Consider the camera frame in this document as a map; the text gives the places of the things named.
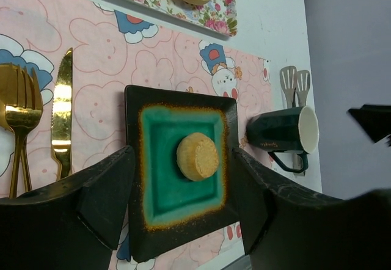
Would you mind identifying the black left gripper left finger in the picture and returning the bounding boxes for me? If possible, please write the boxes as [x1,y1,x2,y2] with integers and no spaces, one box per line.
[1,146,135,269]

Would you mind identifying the dark green mug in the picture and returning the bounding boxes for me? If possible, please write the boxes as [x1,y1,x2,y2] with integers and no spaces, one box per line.
[246,106,320,173]

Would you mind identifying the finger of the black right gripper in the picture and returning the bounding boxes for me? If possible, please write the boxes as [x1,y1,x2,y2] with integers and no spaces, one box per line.
[348,104,390,144]

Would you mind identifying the metal serving tongs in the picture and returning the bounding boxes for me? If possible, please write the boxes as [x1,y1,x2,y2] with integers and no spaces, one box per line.
[279,65,312,177]

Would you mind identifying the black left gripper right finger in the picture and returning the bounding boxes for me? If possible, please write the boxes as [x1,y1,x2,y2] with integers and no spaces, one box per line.
[232,148,390,269]

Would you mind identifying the gold knife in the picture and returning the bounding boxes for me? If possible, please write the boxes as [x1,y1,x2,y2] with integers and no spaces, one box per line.
[51,48,73,180]

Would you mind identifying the floral rectangular tray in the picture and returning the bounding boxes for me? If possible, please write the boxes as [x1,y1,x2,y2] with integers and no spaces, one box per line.
[75,0,238,38]

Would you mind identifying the pink bunny placemat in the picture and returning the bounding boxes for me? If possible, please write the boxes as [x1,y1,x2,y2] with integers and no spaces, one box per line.
[1,0,272,269]

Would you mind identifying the small round tan cake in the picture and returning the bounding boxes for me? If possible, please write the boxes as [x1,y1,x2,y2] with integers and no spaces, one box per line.
[177,133,219,181]

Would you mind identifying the black teal square plate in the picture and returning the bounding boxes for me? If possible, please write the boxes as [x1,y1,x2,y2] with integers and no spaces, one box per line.
[125,85,239,262]

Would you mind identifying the gold fork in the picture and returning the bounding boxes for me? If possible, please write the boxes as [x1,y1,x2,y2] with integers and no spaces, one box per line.
[4,64,43,199]

